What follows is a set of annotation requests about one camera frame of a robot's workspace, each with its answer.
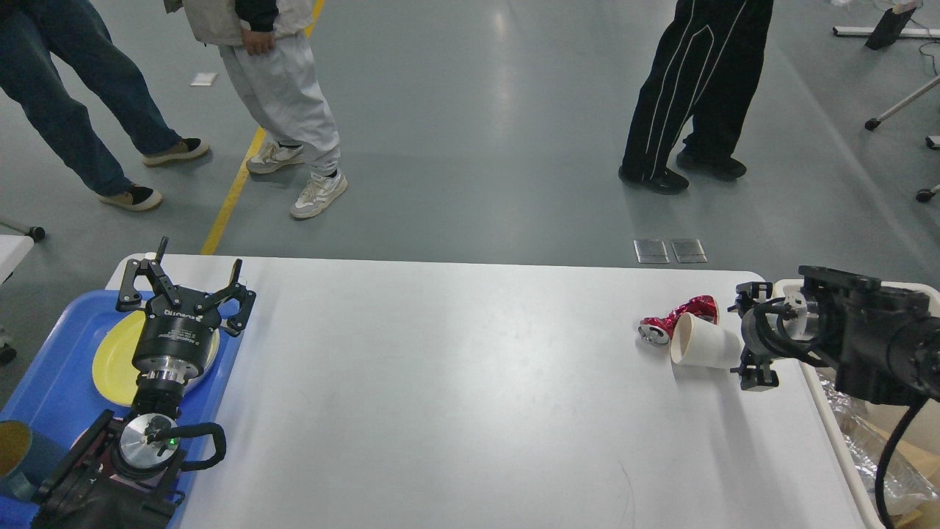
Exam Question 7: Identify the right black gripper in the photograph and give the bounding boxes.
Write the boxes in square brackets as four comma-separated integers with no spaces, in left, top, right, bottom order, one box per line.
[726,281,820,392]

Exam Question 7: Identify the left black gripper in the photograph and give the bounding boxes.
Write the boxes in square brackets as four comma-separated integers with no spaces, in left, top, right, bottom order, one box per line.
[115,236,258,383]

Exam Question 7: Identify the white paper cup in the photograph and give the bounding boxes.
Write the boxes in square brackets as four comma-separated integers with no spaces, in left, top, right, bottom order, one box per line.
[669,314,743,369]

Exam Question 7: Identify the yellow plate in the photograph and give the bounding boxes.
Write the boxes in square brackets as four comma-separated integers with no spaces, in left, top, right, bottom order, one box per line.
[92,312,214,408]

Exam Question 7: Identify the aluminium foil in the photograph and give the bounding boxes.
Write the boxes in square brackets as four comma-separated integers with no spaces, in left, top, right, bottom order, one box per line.
[817,369,938,518]

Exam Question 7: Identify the dark green mug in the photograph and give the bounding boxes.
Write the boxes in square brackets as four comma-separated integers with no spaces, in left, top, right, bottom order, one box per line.
[1,420,68,503]

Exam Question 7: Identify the brown paper bag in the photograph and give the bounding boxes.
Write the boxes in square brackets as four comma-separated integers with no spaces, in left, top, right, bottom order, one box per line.
[863,400,939,528]

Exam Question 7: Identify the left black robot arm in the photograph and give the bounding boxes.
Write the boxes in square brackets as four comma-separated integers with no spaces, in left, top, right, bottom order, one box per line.
[31,238,256,528]

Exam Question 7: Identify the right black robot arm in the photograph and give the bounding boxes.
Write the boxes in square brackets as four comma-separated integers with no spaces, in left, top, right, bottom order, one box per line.
[731,265,939,528]

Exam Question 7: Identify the crushed red soda can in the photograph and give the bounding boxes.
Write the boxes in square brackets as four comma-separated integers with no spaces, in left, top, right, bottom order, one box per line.
[637,295,719,346]

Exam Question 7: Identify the right metal floor plate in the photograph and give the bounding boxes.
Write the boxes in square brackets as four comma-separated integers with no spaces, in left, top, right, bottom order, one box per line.
[670,239,709,264]

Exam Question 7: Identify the metal floor plate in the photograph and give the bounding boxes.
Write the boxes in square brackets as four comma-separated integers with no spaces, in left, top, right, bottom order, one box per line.
[632,239,670,265]
[670,239,709,264]

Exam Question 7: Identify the beige plastic bin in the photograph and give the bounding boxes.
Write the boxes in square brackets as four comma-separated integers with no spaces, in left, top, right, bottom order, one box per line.
[773,280,939,528]

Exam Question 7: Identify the left metal floor plate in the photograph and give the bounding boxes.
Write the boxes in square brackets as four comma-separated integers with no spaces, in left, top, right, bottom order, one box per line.
[632,239,670,265]

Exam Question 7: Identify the blue plastic tray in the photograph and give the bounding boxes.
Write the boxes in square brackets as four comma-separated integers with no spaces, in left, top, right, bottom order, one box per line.
[0,291,247,529]

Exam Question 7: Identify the white side table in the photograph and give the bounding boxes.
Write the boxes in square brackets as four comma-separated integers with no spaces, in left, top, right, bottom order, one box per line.
[0,215,46,366]

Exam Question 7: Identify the person in light grey trousers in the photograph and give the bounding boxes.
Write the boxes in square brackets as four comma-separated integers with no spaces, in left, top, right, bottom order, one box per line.
[164,1,348,220]

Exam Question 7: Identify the wheeled chair base legs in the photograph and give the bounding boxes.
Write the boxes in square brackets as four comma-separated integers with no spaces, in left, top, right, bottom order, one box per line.
[864,74,939,202]

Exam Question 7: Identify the person in black trousers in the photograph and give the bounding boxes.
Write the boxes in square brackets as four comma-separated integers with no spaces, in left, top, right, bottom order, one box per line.
[618,1,773,195]

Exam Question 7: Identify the person in blue jeans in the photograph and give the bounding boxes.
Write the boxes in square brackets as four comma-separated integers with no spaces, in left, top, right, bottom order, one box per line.
[0,0,211,213]

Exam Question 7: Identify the black stand on floor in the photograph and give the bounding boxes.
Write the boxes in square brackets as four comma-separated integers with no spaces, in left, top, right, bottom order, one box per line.
[865,1,923,50]

